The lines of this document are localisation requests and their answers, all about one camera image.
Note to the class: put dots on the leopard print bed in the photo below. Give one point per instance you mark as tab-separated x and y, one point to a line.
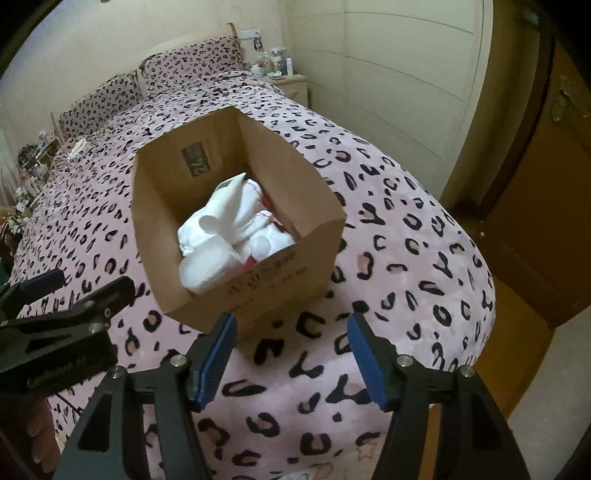
392	230

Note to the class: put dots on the brown wooden door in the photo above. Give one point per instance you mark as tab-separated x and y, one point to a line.
545	207

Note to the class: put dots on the cluttered side shelf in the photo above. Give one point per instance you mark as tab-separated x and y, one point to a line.
27	184

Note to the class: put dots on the person's left hand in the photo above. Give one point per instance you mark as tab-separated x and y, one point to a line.
46	434

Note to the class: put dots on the white cloth red stitching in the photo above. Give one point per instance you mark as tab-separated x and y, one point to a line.
231	212

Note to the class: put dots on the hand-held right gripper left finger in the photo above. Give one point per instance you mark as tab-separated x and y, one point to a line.
217	355

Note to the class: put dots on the cream panelled wardrobe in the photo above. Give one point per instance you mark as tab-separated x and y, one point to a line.
392	69

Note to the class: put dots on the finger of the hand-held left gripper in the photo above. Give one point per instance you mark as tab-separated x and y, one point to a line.
115	293
46	280

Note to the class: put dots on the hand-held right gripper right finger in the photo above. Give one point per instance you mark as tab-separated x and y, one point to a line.
367	355

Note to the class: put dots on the white wall socket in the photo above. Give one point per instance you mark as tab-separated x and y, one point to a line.
249	34

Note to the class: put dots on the cream nightstand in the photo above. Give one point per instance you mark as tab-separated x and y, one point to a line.
291	90

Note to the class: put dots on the white fabric bundle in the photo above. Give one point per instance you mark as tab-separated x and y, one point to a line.
207	270

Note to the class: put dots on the pink leopard print pillow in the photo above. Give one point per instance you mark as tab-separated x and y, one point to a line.
194	64
99	104

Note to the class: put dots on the cluster of toiletry bottles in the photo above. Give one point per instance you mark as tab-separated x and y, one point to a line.
272	62

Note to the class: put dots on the small white crumpled cloth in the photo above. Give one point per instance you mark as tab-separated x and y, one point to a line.
78	148

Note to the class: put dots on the brown cardboard box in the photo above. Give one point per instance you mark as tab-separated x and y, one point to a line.
295	286

